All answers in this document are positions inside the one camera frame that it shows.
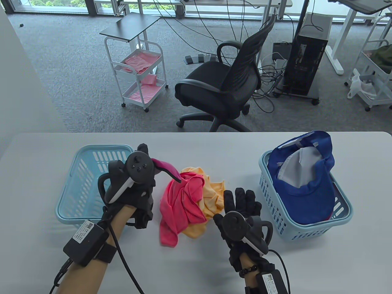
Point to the black wrist sensor box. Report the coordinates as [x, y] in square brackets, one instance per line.
[85, 242]
[272, 283]

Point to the person's left hand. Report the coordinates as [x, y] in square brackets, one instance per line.
[144, 211]

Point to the person's left forearm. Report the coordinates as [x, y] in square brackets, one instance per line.
[85, 275]

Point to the person's right forearm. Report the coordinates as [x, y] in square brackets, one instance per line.
[249, 281]

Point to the light blue hand basket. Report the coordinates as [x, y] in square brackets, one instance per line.
[88, 171]
[312, 228]

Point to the grey metal frame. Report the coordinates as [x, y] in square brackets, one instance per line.
[118, 7]

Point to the pink towel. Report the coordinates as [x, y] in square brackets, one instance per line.
[180, 202]

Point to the white plastic bag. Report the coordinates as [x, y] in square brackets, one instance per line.
[361, 87]

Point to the blue cap apparel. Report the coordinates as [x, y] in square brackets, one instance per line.
[306, 202]

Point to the long white desk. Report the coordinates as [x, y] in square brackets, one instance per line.
[245, 2]

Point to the grey foot pedals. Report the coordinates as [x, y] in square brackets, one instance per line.
[196, 58]

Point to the pink cloth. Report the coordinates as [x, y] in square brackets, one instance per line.
[142, 59]
[149, 79]
[144, 93]

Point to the olive green bag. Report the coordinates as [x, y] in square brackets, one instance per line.
[382, 56]

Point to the white standing desk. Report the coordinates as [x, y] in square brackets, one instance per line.
[340, 43]

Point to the black computer tower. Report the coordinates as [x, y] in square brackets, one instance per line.
[304, 64]
[318, 24]

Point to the black hand controller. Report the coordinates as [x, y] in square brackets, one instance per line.
[139, 165]
[235, 228]

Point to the yellow towel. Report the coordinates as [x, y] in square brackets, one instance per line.
[214, 196]

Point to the white rolling cart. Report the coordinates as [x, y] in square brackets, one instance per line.
[140, 92]

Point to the black monitor pole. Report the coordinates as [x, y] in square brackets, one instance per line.
[301, 15]

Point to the black office chair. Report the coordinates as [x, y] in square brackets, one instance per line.
[214, 76]

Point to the person's right hand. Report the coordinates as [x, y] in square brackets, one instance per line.
[242, 202]

